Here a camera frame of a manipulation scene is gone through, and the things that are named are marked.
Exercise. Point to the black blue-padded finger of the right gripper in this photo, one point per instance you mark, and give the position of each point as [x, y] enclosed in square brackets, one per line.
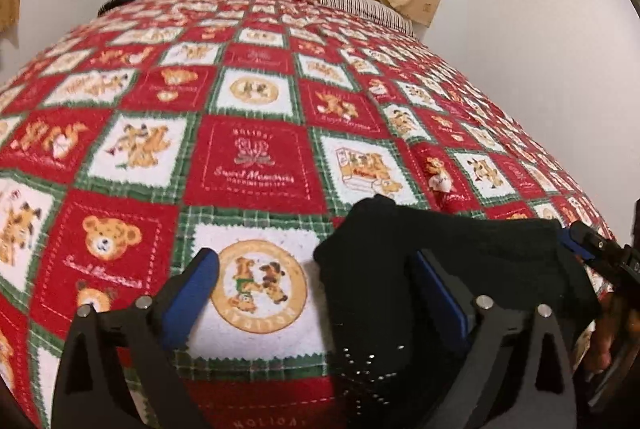
[579, 238]
[609, 252]

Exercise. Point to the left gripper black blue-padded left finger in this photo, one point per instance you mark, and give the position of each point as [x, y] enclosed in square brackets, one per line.
[91, 390]

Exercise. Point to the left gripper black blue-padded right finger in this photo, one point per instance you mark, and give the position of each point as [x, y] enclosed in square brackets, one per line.
[516, 372]

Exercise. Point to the black pants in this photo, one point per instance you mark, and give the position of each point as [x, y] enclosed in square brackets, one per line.
[394, 362]

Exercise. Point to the right hand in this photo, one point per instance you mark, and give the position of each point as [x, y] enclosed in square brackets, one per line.
[598, 357]

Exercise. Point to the red teddy-bear patchwork bedspread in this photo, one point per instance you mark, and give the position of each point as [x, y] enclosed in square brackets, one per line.
[249, 127]

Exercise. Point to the striped pillow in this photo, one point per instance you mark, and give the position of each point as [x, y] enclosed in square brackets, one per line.
[373, 11]

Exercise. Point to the beige curtain on left wall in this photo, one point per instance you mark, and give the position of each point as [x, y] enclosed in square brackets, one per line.
[10, 11]

